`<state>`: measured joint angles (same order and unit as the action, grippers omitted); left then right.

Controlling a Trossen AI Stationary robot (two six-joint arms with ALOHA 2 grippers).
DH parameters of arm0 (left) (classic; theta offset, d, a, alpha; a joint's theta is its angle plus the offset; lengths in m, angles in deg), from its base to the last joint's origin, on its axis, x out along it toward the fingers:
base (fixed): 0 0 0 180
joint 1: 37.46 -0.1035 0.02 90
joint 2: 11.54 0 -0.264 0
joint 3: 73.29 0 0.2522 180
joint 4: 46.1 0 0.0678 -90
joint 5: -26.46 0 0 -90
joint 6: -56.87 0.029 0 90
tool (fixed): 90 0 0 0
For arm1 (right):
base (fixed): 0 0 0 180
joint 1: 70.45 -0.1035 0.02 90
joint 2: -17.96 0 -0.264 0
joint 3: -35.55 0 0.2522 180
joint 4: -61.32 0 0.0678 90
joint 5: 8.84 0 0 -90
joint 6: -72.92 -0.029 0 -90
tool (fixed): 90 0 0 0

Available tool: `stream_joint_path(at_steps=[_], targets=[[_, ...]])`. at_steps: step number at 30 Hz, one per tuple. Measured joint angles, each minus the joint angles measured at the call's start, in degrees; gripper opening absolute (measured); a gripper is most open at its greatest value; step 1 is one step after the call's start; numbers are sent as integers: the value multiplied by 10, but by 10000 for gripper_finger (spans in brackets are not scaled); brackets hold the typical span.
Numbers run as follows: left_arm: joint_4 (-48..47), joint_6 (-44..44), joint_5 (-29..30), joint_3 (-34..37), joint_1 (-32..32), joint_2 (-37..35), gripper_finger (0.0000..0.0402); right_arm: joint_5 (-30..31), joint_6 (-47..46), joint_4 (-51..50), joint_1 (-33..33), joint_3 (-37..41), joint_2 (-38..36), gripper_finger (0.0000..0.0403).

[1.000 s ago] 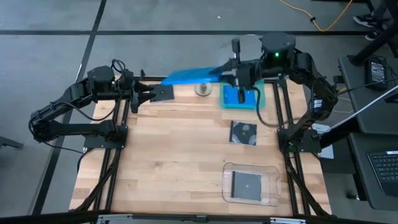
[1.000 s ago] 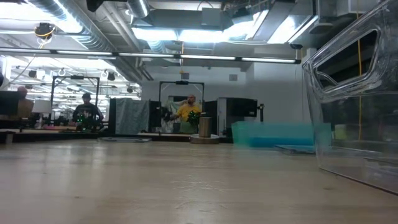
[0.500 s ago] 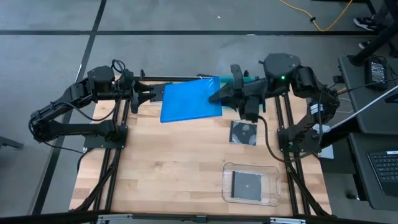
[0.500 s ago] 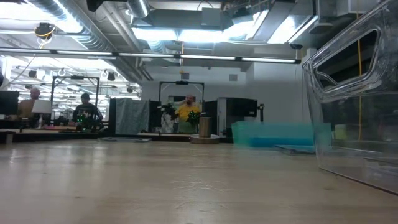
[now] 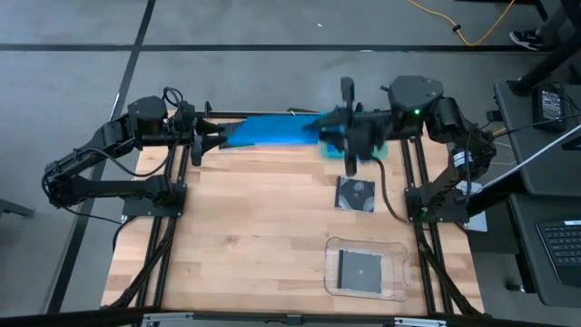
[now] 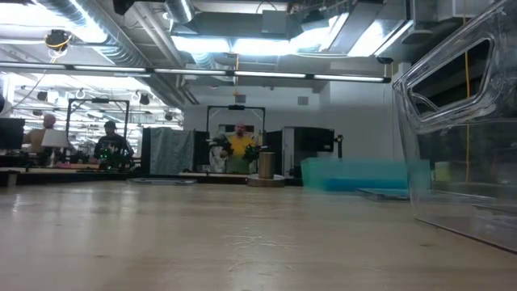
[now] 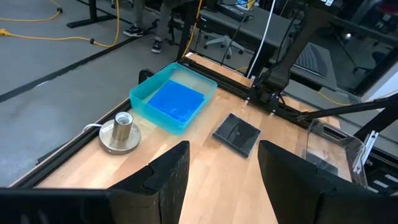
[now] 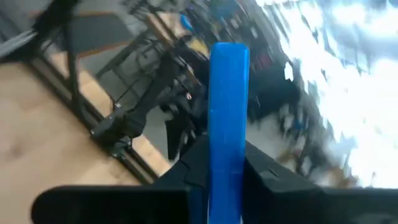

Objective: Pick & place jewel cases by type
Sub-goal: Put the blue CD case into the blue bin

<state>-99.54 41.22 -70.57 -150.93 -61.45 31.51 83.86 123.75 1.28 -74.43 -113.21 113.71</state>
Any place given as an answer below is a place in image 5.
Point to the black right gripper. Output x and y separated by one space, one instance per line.
367 134

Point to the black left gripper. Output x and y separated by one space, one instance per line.
188 131

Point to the clear plastic bin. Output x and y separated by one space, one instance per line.
399 272

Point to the teal plastic bin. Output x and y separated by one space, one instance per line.
324 152

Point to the black power adapter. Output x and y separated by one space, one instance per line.
550 106

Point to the jewel case with grey print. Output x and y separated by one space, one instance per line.
356 195

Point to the black rig beam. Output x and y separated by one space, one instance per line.
68 318

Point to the grey metal rod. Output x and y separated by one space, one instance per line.
531 156

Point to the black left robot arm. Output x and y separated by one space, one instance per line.
113 186

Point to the person's shoe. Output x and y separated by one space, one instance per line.
526 40

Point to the dark grey furniture foot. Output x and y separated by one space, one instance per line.
13 209

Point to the white paper sheet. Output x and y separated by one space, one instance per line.
476 222

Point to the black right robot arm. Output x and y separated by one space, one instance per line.
415 93

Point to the grey desk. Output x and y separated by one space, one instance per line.
526 254
544 168

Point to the black keyboard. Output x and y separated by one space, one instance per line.
565 247

